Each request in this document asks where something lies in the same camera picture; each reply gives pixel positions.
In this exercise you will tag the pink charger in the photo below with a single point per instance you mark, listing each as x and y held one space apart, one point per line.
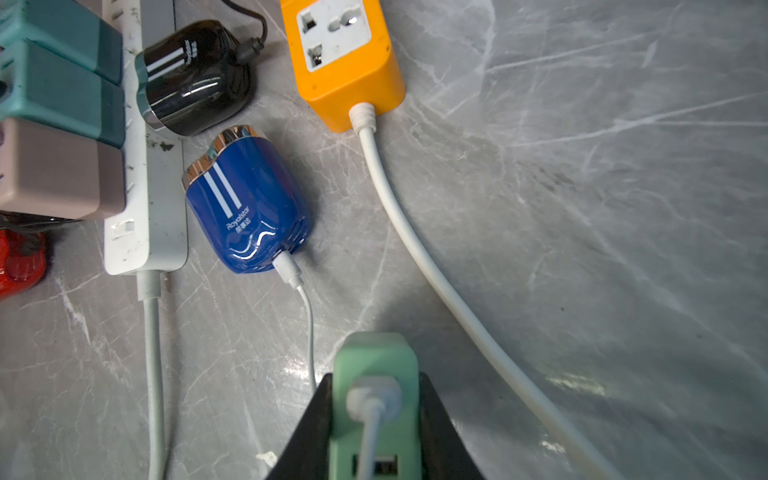
51 172

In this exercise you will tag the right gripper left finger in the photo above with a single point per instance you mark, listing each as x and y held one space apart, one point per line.
305 456

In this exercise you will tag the light green charger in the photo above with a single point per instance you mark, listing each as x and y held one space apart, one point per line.
375 400

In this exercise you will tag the yellow power strip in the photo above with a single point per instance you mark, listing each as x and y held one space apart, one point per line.
342 55

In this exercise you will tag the teal charger white strip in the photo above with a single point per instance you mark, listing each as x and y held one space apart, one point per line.
67 29
40 86

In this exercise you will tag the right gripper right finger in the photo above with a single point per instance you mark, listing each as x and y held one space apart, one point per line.
444 455

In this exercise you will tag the white power strip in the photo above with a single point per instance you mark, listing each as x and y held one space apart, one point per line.
151 233

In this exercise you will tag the teal charger lower white strip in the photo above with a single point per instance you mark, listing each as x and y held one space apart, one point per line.
40 86

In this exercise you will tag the teal charger upper white strip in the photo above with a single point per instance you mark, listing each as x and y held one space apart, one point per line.
67 29

